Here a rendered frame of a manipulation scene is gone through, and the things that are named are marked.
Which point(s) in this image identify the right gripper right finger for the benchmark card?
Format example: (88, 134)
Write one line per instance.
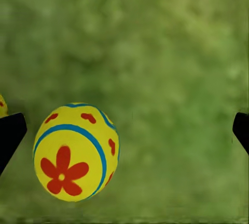
(241, 129)

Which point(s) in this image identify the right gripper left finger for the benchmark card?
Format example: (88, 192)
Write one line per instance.
(12, 131)

